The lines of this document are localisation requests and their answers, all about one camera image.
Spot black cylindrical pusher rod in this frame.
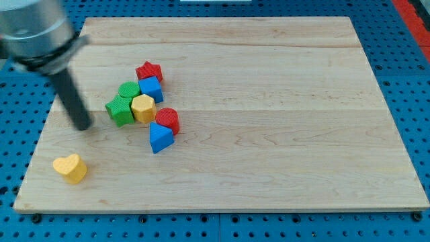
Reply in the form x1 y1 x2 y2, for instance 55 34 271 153
48 69 92 130

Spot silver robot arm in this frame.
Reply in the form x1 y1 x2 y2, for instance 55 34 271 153
1 0 92 130

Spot yellow hexagon block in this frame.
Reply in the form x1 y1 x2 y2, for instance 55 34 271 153
131 94 157 124

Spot yellow heart block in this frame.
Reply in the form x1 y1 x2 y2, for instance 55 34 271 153
52 153 87 184

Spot green star block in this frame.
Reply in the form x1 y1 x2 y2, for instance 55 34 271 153
105 95 134 128

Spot green cylinder block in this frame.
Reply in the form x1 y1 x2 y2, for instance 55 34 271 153
118 81 140 98

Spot red star block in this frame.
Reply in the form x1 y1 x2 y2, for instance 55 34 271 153
135 61 163 82

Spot blue cube block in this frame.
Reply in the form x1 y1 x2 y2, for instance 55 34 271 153
138 76 164 104

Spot red cylinder block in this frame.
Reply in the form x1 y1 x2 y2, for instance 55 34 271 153
155 108 180 135

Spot blue triangle block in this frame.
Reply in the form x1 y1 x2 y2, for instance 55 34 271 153
149 122 174 154

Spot wooden board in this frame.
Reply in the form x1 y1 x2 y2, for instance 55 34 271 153
14 17 429 214

